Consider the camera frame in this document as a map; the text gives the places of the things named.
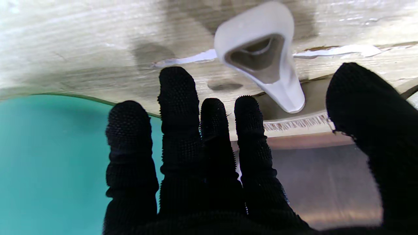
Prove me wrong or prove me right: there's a green plastic basin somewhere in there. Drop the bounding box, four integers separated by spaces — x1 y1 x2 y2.
0 94 164 235

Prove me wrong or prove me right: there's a white handled brown bristle brush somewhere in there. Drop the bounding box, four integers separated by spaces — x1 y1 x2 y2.
214 2 333 133

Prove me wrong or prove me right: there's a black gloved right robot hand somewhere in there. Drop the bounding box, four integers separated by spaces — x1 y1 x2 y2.
103 62 418 235

